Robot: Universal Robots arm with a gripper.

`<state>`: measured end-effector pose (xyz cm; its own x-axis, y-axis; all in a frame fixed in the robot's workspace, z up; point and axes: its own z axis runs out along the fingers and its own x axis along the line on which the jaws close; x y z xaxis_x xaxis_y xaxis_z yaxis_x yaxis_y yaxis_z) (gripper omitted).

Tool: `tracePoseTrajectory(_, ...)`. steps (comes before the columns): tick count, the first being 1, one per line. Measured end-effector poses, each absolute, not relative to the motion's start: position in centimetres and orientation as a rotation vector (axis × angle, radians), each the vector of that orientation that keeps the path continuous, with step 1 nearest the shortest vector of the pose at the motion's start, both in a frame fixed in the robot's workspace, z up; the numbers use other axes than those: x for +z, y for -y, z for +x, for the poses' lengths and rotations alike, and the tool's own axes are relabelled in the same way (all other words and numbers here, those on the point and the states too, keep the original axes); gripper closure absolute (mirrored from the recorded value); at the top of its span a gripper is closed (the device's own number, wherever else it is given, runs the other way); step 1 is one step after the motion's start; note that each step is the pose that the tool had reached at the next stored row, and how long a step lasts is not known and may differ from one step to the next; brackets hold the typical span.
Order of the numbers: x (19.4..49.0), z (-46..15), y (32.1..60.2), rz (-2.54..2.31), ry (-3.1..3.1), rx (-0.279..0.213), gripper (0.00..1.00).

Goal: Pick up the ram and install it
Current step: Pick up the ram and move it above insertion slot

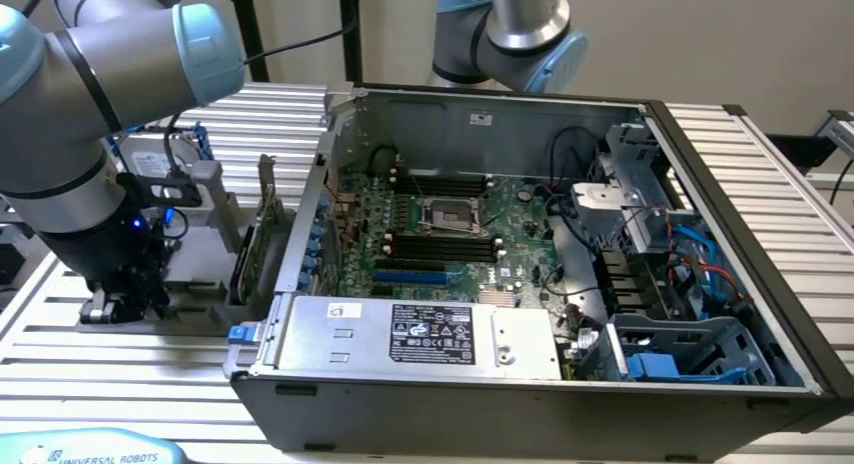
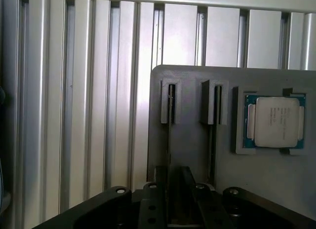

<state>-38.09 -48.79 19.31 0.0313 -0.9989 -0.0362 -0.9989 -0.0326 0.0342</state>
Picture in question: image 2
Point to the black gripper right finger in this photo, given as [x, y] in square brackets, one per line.
[209, 209]

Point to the grey printed parts rack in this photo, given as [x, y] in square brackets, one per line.
[192, 145]

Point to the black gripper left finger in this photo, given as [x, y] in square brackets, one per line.
[148, 206]

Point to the CPU with silver lid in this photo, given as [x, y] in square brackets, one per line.
[275, 120]

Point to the RAM stick seen edge-on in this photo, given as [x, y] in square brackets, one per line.
[213, 140]
[170, 140]

